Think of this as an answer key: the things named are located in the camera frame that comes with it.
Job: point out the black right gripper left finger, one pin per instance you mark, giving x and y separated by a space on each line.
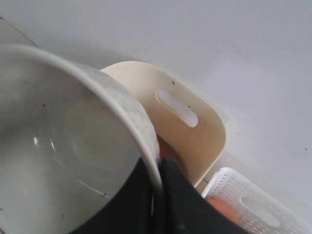
128 212

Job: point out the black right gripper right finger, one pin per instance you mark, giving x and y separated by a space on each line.
186 211

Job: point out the pale green ceramic bowl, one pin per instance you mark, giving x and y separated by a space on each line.
70 136

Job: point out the brown egg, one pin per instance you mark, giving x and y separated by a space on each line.
225 209

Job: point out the cream plastic bin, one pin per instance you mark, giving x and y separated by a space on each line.
187 122

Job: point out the white perforated plastic basket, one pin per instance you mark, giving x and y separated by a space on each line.
259 212

